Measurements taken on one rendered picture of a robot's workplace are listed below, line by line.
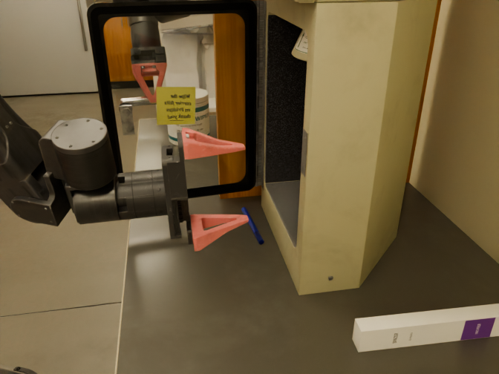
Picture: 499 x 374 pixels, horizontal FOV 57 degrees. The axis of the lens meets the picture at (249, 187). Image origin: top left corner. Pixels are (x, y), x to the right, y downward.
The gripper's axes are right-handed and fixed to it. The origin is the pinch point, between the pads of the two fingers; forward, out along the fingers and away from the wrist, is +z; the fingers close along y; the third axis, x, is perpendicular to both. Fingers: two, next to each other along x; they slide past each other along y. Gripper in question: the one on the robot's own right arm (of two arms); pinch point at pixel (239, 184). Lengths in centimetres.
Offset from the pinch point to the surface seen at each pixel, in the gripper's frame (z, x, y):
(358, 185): 19.6, 9.2, -6.1
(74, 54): -113, 500, -30
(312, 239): 12.7, 9.9, -14.9
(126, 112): -16.1, 34.4, 2.6
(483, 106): 54, 30, -1
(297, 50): 13.1, 20.8, 13.4
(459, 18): 54, 42, 16
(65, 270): -72, 163, -105
